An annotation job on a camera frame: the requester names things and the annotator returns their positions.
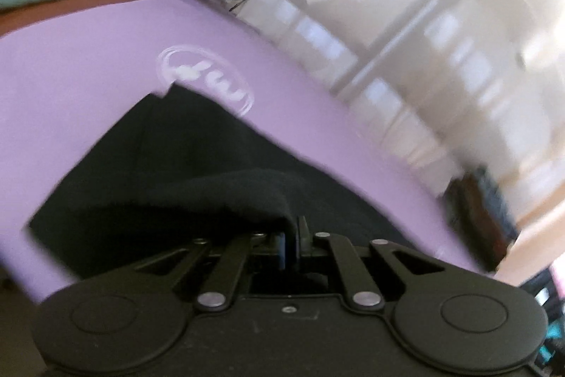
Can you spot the brown bed cover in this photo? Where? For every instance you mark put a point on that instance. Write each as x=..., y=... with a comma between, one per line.
x=19, y=18

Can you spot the purple bed sheet with logo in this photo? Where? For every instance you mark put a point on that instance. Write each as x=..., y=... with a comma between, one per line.
x=65, y=81

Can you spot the black pants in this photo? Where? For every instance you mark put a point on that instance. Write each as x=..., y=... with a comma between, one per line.
x=179, y=167

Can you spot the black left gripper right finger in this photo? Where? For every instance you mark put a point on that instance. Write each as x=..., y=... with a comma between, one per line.
x=310, y=243

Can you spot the cream sheer curtain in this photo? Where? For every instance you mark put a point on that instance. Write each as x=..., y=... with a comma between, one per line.
x=445, y=85

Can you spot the black side cabinet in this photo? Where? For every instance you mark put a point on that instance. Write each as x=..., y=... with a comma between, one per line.
x=478, y=214

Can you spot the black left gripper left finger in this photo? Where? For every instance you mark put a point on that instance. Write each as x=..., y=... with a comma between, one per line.
x=267, y=252

